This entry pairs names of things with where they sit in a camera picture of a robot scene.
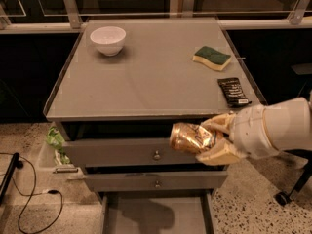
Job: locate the green and yellow sponge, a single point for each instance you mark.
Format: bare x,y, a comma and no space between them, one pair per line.
212,58

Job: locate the grey top drawer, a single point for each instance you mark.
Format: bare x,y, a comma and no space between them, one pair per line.
126,152

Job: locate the grey middle drawer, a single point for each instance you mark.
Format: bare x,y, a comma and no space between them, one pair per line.
153,178

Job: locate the green plastic bag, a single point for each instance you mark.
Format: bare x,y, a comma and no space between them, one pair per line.
55,140

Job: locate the black floor stand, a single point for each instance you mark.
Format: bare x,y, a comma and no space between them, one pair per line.
15,163

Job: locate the metal railing bracket left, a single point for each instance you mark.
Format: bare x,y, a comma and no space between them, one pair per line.
72,13

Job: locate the grey bottom drawer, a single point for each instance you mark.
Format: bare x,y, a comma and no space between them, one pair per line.
158,212

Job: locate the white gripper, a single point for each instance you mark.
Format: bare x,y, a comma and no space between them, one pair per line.
250,131

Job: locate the metal railing bracket right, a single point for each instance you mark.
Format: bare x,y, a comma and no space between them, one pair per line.
296,15

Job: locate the clear plastic bin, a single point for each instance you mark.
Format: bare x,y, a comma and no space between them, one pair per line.
53,176

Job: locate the crushed orange soda can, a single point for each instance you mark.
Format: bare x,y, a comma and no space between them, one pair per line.
192,138

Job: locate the black office chair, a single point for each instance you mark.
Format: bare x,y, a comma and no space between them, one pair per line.
283,198

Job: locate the grey drawer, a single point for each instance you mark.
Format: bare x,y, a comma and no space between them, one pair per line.
126,152
158,212
153,178

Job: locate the white ceramic bowl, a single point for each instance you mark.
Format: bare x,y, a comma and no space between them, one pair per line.
109,40

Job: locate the black snack packet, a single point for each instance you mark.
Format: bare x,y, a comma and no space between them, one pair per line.
233,92

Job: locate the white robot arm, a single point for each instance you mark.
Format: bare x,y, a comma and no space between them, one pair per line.
288,124

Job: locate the grey drawer cabinet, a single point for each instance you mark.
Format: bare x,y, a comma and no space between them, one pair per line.
149,85

